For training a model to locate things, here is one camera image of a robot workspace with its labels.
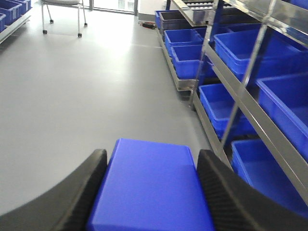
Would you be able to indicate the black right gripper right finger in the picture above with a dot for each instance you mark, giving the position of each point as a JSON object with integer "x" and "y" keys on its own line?
{"x": 235, "y": 206}

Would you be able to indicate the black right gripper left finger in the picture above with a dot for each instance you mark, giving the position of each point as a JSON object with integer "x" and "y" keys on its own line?
{"x": 66, "y": 206}

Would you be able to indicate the blue plastic part block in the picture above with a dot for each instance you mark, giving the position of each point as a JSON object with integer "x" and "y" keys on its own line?
{"x": 150, "y": 186}

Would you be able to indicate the steel shelf rack right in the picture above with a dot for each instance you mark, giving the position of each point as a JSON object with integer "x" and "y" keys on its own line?
{"x": 248, "y": 120}

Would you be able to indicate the blue bins left shelf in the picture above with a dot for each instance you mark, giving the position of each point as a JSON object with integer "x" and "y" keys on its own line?
{"x": 11, "y": 10}

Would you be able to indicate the blue bin lower near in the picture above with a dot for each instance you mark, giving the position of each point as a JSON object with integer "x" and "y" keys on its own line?
{"x": 253, "y": 162}

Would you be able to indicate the blue bin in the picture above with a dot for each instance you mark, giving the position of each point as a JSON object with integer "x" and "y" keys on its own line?
{"x": 218, "y": 104}
{"x": 282, "y": 56}
{"x": 253, "y": 162}
{"x": 285, "y": 100}

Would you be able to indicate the blue bin lower middle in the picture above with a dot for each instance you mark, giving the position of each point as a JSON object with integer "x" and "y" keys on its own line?
{"x": 218, "y": 104}

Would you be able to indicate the blue bin upper near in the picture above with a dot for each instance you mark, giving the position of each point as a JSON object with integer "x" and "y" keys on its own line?
{"x": 285, "y": 100}

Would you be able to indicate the blue bin far floor front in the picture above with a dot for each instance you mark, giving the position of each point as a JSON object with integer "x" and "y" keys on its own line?
{"x": 186, "y": 61}

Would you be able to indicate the blue bin floor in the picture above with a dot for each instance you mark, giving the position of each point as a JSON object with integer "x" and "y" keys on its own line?
{"x": 181, "y": 37}
{"x": 186, "y": 61}

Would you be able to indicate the blue bin upper far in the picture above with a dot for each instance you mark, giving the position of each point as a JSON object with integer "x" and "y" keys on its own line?
{"x": 282, "y": 56}

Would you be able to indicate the blue bin far floor back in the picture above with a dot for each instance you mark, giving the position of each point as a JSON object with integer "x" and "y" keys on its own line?
{"x": 181, "y": 37}

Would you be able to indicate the dark grey bin far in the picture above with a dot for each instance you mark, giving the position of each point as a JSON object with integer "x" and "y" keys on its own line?
{"x": 172, "y": 21}

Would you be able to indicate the metal frame chair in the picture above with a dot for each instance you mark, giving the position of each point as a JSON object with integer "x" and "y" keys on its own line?
{"x": 64, "y": 8}

